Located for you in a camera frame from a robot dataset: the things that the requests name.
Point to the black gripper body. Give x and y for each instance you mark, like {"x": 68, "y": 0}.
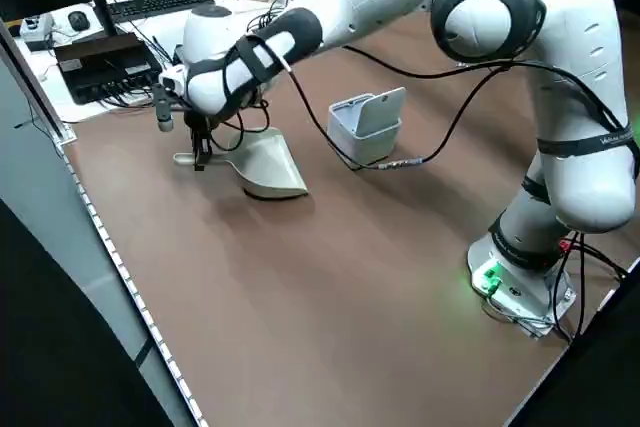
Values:
{"x": 197, "y": 123}

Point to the pale green plastic dustpan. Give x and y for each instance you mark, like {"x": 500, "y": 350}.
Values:
{"x": 270, "y": 167}

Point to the white flip lid trash can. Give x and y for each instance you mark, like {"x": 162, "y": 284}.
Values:
{"x": 365, "y": 147}

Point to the grey cylindrical wrist attachment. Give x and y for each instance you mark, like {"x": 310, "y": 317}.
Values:
{"x": 163, "y": 114}

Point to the black box computer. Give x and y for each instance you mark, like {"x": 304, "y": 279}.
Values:
{"x": 100, "y": 64}

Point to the black keyboard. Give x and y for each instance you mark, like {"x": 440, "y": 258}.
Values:
{"x": 160, "y": 3}

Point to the white table edge strip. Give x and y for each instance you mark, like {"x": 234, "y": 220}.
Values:
{"x": 128, "y": 277}

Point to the black computer mouse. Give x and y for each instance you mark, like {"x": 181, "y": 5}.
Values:
{"x": 78, "y": 21}

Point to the small white device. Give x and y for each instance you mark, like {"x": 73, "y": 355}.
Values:
{"x": 35, "y": 32}

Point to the aluminium frame post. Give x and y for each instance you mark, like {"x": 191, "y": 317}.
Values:
{"x": 62, "y": 134}

